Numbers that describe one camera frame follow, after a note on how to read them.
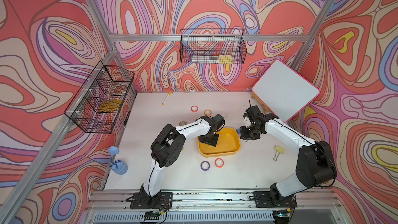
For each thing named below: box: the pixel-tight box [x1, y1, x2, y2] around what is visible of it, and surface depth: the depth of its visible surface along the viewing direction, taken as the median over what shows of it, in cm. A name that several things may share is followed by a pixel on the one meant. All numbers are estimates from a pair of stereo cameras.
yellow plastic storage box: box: [197, 127, 241, 158], surface depth 92 cm
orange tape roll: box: [203, 108, 212, 117], surface depth 110 cm
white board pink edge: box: [251, 59, 321, 123], surface depth 100 cm
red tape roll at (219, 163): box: [214, 157, 225, 168], surface depth 87 cm
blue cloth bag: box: [107, 145, 130, 176], surface depth 78 cm
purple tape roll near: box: [200, 160, 211, 172], surface depth 86 cm
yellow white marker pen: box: [161, 91, 172, 106], surface depth 117 cm
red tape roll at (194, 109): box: [190, 105, 199, 113], surface depth 113 cm
